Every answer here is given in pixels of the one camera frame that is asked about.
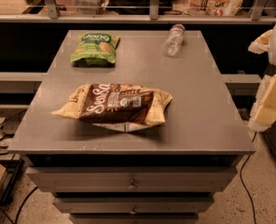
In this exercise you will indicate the green rice chip bag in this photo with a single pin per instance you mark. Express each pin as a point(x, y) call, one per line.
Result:
point(96, 48)

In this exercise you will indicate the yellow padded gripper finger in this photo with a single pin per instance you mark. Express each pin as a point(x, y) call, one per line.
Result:
point(261, 44)
point(263, 112)

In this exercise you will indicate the metal railing frame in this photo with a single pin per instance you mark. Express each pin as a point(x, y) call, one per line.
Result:
point(63, 11)

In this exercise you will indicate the top drawer metal knob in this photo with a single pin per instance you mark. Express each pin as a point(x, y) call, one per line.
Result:
point(132, 185)

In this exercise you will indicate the grey drawer cabinet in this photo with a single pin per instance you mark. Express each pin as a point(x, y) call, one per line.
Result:
point(177, 167)

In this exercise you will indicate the brown sea salt snack bag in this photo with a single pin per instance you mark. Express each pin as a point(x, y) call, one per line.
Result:
point(119, 107)

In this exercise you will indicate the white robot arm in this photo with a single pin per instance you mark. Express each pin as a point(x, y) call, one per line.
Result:
point(272, 48)

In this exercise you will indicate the clear plastic water bottle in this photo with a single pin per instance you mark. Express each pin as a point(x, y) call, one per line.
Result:
point(174, 40)

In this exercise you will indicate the drawer metal knob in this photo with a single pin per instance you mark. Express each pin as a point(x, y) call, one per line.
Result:
point(132, 185)
point(133, 211)

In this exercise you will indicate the black backpack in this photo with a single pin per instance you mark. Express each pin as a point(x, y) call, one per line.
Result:
point(138, 0)

